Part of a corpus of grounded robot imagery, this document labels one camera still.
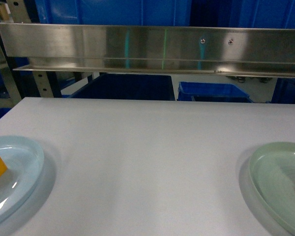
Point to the blue bin behind table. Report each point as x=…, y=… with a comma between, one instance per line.
x=212, y=92

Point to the light blue glass plate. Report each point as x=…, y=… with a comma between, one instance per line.
x=24, y=159

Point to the light green glass plate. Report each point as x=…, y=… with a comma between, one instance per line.
x=271, y=171

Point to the large blue upper bin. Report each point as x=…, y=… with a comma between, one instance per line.
x=269, y=14

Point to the dark blue bin under rail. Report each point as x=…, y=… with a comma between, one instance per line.
x=128, y=87

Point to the steel rack upright post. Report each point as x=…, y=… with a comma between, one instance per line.
x=17, y=85

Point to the stainless steel shelf rail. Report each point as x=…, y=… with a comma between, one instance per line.
x=162, y=50

